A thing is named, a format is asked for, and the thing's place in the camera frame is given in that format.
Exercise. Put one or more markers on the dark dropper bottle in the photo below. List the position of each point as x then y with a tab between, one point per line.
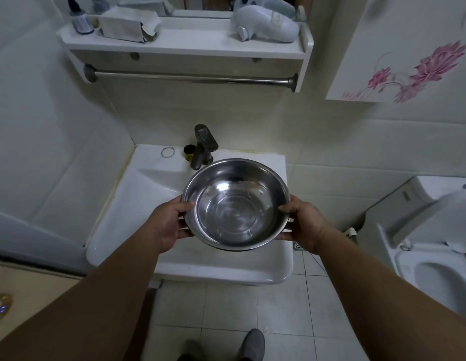
79	18

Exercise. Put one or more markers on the metal towel bar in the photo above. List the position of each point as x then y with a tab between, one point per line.
191	77

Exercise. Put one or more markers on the white wall shelf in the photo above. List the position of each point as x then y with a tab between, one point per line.
187	41

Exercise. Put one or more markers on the white ceramic sink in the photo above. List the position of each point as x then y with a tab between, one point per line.
150	191

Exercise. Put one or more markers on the white water valve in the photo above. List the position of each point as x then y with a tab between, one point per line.
351	233

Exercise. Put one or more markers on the small dark gold-banded jar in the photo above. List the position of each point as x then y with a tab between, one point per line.
189	152

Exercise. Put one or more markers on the person's left forearm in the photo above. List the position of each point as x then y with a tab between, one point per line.
78	304

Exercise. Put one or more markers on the person's right forearm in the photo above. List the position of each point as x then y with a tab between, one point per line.
394	300

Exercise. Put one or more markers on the person's right hand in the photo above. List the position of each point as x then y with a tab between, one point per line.
306	225

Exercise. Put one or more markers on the white floral cabinet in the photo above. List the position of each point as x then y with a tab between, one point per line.
402	48

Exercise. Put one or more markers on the white sliding door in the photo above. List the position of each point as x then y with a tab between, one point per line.
26	236

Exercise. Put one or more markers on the grey metal faucet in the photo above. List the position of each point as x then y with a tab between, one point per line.
202	146

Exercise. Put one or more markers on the white tissue pack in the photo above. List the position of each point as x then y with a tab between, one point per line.
127	25

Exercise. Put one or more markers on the white toilet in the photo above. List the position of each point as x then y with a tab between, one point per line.
425	236

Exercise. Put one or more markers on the mirror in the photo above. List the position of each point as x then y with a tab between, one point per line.
180	3

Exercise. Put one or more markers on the person's grey shoe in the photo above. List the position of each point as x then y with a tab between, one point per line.
251	345

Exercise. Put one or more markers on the person's right thumb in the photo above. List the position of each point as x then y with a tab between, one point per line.
288	209

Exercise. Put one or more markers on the person's left hand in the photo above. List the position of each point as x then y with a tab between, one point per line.
167	225

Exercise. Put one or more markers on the white hair dryer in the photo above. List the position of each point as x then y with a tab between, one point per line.
266	23

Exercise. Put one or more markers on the stainless steel bowl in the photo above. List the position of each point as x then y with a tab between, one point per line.
236	204

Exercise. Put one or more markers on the person's left thumb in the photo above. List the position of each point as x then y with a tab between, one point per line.
184	206

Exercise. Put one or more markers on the grey-capped bottle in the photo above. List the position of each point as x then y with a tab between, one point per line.
100	4

